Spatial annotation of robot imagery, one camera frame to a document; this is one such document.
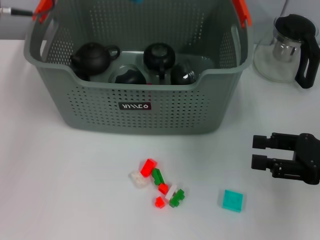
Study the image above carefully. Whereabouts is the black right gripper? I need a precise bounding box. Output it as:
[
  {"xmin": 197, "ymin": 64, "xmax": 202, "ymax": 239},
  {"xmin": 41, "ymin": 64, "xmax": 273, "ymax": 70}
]
[{"xmin": 251, "ymin": 132, "xmax": 320, "ymax": 186}]

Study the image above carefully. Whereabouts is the green car-shaped brick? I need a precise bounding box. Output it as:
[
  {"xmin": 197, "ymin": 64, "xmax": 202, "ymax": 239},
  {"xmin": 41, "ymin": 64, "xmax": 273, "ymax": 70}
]
[{"xmin": 169, "ymin": 189, "xmax": 186, "ymax": 208}]

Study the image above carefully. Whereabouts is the white long building brick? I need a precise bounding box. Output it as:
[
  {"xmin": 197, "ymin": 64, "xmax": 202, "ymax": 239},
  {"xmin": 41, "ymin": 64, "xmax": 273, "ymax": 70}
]
[{"xmin": 165, "ymin": 183, "xmax": 180, "ymax": 200}]

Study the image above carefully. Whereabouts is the dark green building brick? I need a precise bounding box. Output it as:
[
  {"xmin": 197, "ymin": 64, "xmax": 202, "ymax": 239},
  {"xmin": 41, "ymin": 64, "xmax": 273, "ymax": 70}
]
[{"xmin": 151, "ymin": 168, "xmax": 165, "ymax": 186}]

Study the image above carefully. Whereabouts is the glass teacup black base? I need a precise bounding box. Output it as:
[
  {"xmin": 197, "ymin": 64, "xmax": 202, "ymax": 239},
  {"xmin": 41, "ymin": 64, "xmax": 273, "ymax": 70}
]
[
  {"xmin": 143, "ymin": 42, "xmax": 176, "ymax": 80},
  {"xmin": 109, "ymin": 64, "xmax": 148, "ymax": 85},
  {"xmin": 170, "ymin": 63, "xmax": 196, "ymax": 85}
]

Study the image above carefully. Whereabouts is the bright red building brick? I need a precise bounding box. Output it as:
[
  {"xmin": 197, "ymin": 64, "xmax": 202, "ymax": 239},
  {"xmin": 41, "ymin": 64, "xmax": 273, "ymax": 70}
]
[{"xmin": 139, "ymin": 158, "xmax": 158, "ymax": 178}]

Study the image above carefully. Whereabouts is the white square building brick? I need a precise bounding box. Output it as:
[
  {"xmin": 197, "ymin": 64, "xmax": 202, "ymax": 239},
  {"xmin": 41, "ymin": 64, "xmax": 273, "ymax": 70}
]
[{"xmin": 128, "ymin": 169, "xmax": 148, "ymax": 189}]

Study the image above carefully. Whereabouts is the grey perforated storage bin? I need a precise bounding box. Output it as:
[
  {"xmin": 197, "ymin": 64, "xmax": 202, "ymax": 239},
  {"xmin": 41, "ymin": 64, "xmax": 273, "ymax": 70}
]
[{"xmin": 24, "ymin": 0, "xmax": 253, "ymax": 136}]

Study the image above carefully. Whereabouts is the teal flat plate brick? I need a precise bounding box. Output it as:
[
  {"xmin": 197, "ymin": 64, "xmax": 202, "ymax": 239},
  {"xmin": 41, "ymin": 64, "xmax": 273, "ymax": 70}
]
[{"xmin": 221, "ymin": 189, "xmax": 245, "ymax": 213}]

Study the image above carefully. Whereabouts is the glass teapot black lid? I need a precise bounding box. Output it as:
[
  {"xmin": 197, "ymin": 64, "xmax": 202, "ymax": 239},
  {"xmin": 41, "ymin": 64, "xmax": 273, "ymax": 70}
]
[{"xmin": 253, "ymin": 14, "xmax": 320, "ymax": 90}]

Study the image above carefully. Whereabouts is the black clay teapot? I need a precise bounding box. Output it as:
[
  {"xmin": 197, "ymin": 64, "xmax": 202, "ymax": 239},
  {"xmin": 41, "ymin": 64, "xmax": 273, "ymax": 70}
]
[{"xmin": 70, "ymin": 41, "xmax": 122, "ymax": 76}]

